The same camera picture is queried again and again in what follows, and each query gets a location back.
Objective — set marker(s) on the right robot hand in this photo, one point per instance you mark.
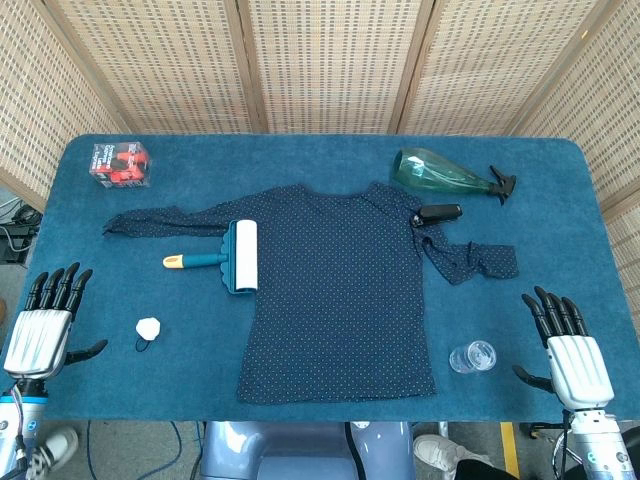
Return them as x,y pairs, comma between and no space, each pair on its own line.
580,370

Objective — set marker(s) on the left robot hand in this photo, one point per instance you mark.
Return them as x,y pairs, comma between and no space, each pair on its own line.
37,340

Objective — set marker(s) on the teal lint roller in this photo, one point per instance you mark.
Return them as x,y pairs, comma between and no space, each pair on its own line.
247,255

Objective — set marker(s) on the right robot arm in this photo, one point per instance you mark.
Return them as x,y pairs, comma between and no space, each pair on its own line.
600,445

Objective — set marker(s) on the navy polka dot shirt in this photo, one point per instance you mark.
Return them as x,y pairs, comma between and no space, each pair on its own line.
340,300

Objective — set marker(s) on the black floor equipment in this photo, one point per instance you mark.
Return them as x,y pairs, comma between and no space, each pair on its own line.
20,235

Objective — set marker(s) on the clear plastic cup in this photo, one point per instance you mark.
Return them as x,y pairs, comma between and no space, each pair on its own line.
472,357

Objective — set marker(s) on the white sneaker with black laces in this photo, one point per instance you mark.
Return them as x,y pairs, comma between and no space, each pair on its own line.
55,447

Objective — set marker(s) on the white table leg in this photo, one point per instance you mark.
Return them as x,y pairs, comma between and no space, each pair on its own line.
444,427

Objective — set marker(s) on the plain white sneaker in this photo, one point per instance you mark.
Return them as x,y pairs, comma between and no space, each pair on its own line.
440,450

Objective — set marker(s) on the clear box with red toy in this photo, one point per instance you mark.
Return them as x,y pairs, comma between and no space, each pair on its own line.
120,167

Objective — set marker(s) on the black stapler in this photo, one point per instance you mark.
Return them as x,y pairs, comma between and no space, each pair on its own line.
440,212

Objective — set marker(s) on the green spray bottle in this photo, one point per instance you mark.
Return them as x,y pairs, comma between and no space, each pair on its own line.
430,175

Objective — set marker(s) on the blue-grey robot torso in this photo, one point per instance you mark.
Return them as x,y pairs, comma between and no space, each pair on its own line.
300,450

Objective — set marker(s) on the teal table cover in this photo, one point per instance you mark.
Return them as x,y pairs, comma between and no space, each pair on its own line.
300,160

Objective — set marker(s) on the woven bamboo folding screen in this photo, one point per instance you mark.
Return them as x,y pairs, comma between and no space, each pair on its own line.
330,65

